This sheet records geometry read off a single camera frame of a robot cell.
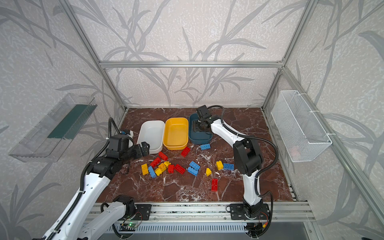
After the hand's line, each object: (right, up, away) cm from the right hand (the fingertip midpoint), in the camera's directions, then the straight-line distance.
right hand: (197, 122), depth 95 cm
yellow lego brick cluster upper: (-18, -25, -7) cm, 31 cm away
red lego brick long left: (-25, -24, -6) cm, 35 cm away
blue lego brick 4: (-2, -27, -9) cm, 29 cm away
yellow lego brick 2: (+13, -25, -8) cm, 29 cm away
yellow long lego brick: (-31, -27, -9) cm, 42 cm away
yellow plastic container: (-16, -9, +9) cm, 21 cm away
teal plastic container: (0, -9, -2) cm, 10 cm away
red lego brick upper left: (-22, -20, -4) cm, 30 cm away
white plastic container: (-33, -7, +12) cm, 36 cm away
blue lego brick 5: (-26, -28, -10) cm, 40 cm away
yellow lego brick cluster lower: (-23, -28, -9) cm, 38 cm away
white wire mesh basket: (+44, -6, -33) cm, 56 cm away
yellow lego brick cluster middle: (-20, -26, -9) cm, 34 cm away
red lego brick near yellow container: (-8, -19, -1) cm, 20 cm away
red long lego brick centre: (-10, -27, -9) cm, 30 cm away
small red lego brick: (-16, -27, -8) cm, 32 cm away
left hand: (-27, -10, -19) cm, 35 cm away
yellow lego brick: (+7, -29, -10) cm, 31 cm away
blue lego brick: (+5, -16, +3) cm, 17 cm away
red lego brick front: (+10, -34, -13) cm, 38 cm away
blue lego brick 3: (-2, -26, -6) cm, 26 cm away
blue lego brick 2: (+18, -26, -8) cm, 33 cm away
